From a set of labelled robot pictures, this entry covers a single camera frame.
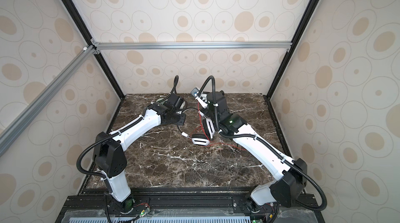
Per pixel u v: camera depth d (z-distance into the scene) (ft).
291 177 1.29
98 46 2.99
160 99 3.43
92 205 2.51
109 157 1.51
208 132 2.61
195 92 1.99
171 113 2.09
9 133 1.68
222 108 1.70
